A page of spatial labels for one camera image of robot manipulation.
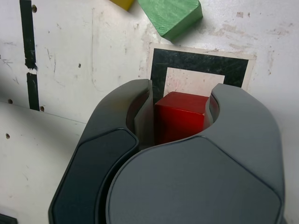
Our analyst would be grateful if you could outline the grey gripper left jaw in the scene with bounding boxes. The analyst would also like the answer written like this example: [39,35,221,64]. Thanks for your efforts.
[48,78,155,224]

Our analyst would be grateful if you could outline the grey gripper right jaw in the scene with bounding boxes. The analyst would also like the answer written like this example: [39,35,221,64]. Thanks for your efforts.
[105,83,286,224]

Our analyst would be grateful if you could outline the red cube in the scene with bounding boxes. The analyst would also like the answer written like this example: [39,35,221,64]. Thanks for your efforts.
[154,91,211,146]

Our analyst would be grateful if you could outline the yellow cube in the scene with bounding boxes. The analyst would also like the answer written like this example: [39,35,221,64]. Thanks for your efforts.
[109,0,135,12]

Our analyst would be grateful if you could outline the green cube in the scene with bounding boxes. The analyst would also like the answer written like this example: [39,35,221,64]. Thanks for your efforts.
[137,0,203,43]

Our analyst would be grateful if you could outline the black tape square outline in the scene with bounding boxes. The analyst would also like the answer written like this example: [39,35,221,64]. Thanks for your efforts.
[150,48,249,104]

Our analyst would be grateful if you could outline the black tape strip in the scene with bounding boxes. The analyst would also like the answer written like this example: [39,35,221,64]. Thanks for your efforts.
[20,0,40,111]

